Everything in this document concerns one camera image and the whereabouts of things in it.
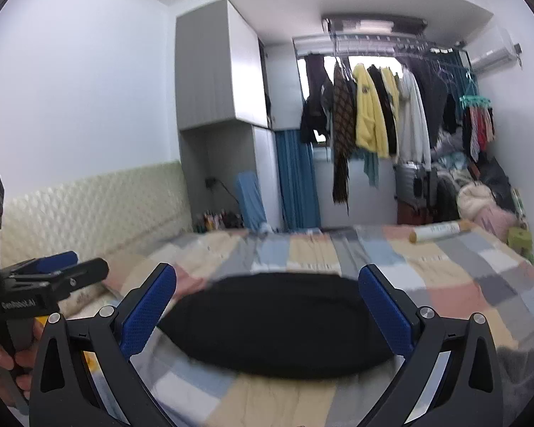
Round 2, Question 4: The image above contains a green clip hanger with socks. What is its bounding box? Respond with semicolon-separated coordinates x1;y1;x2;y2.
459;71;494;163

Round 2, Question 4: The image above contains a silver suitcase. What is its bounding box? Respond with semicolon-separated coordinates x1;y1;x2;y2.
394;162;439;210

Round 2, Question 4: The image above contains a cream roll with wooden ends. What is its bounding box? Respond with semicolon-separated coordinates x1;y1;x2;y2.
408;220;471;245

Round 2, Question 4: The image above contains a black wall charger with cable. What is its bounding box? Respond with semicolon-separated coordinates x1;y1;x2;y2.
205;177;236;205

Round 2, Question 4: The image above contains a yellow fleece jacket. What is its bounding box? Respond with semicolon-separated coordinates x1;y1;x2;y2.
352;63;390;158

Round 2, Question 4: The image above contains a blue cloth-covered board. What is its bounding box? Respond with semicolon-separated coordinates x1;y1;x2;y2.
235;171;268;232

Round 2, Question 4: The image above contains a teal hanging garment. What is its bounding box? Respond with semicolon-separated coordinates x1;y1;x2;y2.
362;149;380;188

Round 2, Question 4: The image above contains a patchwork quilt bed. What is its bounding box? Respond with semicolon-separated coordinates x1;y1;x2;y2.
64;225;534;427

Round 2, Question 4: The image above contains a group of cosmetic bottles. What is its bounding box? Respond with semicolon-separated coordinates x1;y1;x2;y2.
193;208;243;233

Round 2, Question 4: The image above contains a ceiling light fixture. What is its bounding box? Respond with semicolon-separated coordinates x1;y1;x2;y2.
321;14;428;36

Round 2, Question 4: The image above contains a blue curtain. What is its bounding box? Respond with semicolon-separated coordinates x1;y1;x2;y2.
275;129;321;232

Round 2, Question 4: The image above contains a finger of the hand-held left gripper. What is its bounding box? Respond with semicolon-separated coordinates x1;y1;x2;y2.
49;258;110;304
2;251;78;276

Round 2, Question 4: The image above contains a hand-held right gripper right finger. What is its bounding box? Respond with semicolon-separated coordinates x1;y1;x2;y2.
358;264;503;427

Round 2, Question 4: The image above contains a white hoodie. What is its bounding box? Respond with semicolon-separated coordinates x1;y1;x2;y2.
398;68;432;167

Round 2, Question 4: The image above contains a cream quilted headboard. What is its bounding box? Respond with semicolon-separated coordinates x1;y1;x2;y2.
0;160;194;303

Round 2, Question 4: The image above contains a grey wardrobe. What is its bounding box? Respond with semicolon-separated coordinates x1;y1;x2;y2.
175;0;286;232

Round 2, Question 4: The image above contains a pile of clothes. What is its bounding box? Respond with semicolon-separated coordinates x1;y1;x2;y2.
429;140;521;241

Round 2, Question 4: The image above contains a white air conditioner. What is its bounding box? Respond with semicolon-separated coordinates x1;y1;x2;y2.
469;27;523;74

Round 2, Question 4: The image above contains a person's grey clothing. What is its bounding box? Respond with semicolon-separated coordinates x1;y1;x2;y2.
498;333;534;414

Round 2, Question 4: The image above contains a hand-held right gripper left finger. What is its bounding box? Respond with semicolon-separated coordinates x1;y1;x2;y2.
29;263;179;427

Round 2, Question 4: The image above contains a dark grey hanging coat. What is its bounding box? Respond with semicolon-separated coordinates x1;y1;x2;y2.
409;53;450;147

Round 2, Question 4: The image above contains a black puffer jacket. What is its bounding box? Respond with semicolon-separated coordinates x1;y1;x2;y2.
158;271;399;379

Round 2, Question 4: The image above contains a black hanging jacket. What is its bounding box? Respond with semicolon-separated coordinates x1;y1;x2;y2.
299;53;334;144

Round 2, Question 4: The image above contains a green white printed package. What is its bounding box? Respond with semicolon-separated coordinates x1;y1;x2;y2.
512;188;527;227

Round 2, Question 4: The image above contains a metal clothes rack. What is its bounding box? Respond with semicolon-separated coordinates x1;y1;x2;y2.
293;38;472;76

